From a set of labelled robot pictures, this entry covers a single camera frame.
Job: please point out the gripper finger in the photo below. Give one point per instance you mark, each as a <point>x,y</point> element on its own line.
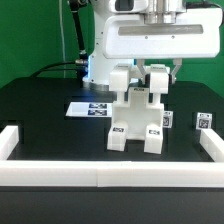
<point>140,65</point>
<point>177,65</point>

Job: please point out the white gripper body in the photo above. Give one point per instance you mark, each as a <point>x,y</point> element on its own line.
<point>195,34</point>

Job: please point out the white chair back piece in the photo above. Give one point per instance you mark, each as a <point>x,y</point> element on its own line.
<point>124,76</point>

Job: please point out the white chair seat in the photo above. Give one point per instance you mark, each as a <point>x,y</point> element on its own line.
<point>140,116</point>

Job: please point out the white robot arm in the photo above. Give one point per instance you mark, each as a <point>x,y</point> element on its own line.
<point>157,12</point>

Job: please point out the white sheet with tags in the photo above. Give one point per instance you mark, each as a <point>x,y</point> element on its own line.
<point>89,109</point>

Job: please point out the white U-shaped fence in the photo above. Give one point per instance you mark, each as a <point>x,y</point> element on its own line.
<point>103,174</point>

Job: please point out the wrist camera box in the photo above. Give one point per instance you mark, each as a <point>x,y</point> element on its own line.
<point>127,6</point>

